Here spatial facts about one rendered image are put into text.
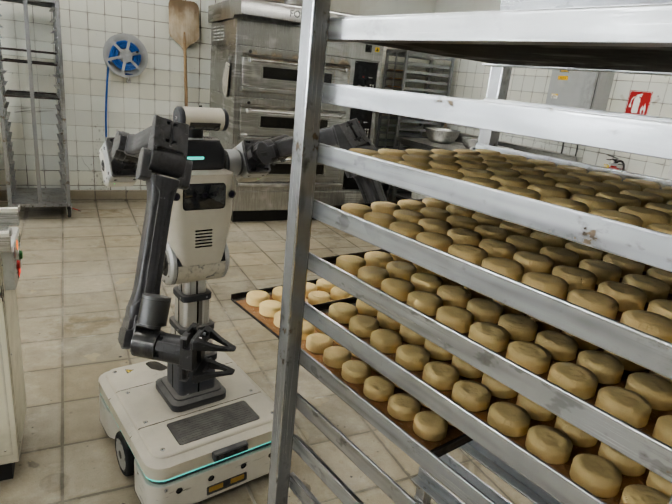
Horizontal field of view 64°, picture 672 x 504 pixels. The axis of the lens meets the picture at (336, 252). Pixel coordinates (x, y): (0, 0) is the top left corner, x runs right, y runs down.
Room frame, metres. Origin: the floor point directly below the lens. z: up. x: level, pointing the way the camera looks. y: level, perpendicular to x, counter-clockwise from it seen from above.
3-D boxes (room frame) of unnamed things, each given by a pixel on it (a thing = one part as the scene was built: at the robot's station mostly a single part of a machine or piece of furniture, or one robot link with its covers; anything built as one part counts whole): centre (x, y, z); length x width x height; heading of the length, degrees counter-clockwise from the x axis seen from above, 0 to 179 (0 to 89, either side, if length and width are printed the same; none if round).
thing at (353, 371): (0.81, -0.06, 0.96); 0.05 x 0.05 x 0.02
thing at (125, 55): (5.44, 2.23, 1.10); 0.41 x 0.17 x 1.10; 118
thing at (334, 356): (0.85, -0.02, 0.96); 0.05 x 0.05 x 0.02
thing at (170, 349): (0.94, 0.29, 0.89); 0.07 x 0.07 x 0.10; 84
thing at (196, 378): (0.93, 0.22, 0.88); 0.09 x 0.07 x 0.07; 84
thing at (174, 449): (1.73, 0.49, 0.24); 0.68 x 0.53 x 0.41; 39
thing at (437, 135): (5.99, -1.03, 0.95); 0.39 x 0.39 x 0.14
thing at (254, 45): (5.68, 0.57, 1.01); 1.56 x 1.20 x 2.01; 118
